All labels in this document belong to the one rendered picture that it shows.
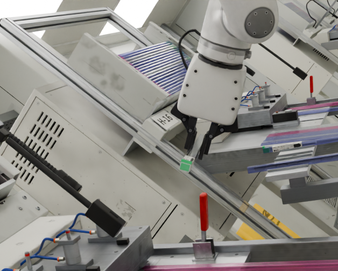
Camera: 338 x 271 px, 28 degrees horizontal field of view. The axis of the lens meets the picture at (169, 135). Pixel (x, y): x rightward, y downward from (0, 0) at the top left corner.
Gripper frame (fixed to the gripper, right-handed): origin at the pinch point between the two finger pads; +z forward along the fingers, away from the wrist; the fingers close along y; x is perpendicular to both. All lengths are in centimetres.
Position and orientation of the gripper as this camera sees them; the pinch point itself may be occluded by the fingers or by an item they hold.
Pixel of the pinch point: (197, 144)
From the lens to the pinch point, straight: 115.8
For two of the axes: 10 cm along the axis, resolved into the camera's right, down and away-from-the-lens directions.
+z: -2.3, 9.1, 3.4
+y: -9.6, -2.7, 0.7
